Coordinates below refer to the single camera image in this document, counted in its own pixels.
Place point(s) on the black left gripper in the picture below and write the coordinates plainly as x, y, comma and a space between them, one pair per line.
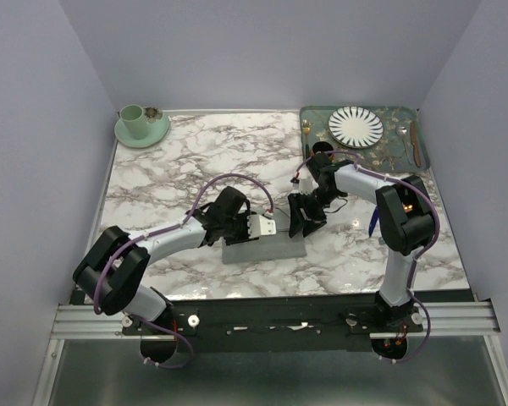
245, 236

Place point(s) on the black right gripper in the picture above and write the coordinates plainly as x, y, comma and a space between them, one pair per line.
296, 201

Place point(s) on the grey woven cloth napkin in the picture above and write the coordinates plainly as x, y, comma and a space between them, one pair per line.
269, 248

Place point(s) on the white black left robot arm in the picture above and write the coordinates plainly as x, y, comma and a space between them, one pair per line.
111, 272

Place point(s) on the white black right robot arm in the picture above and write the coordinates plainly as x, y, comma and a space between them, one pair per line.
408, 221

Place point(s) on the red black tea cup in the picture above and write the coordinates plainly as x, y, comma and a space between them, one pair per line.
322, 147

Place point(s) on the white blue striped plate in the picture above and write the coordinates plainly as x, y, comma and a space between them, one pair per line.
355, 127

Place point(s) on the teal floral serving tray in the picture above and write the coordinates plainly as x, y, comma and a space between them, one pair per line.
388, 155

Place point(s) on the mint green floral plate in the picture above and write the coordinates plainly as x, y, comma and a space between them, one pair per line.
157, 123

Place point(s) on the silver spoon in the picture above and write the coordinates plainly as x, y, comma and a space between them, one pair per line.
401, 131

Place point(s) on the brown wooden knife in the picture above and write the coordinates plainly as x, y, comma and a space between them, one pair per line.
415, 144

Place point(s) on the mint green cup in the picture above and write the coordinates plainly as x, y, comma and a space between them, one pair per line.
133, 117

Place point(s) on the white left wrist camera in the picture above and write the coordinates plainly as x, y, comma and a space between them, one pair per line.
260, 226

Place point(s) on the blue handled utensil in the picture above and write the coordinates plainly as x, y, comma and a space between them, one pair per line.
373, 222

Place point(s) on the gold fork green handle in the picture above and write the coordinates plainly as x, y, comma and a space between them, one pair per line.
305, 130

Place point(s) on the black metal base frame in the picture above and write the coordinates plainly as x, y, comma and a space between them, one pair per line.
286, 324

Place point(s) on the aluminium extrusion rail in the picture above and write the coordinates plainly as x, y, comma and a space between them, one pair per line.
461, 319

